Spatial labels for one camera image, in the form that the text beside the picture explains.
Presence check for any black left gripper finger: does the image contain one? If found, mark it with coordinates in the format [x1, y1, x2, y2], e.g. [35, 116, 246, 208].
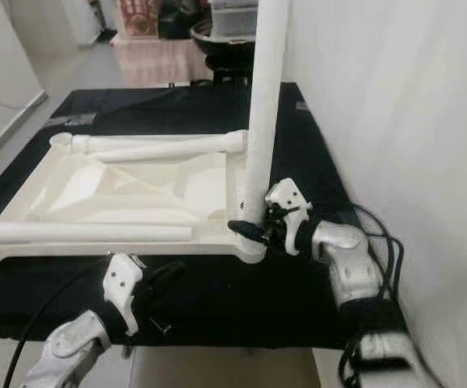
[145, 260, 186, 290]

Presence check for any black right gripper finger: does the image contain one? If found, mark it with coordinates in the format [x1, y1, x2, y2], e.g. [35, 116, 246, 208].
[227, 220, 268, 243]

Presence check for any black table cloth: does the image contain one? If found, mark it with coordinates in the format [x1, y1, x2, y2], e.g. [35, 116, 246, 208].
[0, 81, 412, 348]

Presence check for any white plastic table top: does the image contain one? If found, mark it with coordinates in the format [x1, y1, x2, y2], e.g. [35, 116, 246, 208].
[0, 129, 268, 266]

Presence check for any black stool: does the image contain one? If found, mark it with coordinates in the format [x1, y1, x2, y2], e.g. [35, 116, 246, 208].
[205, 55, 255, 86]

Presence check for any clear plastic storage box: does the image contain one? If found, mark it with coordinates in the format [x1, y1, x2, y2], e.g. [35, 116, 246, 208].
[209, 0, 259, 37]

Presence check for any black bag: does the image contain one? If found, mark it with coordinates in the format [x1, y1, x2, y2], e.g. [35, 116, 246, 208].
[157, 0, 206, 40]

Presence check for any red printed box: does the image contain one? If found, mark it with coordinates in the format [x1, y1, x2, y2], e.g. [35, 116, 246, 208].
[119, 0, 160, 37]

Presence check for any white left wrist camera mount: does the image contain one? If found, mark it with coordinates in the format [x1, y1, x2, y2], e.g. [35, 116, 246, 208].
[102, 253, 145, 336]

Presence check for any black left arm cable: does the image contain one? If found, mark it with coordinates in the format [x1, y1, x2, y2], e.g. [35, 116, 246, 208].
[3, 255, 115, 388]

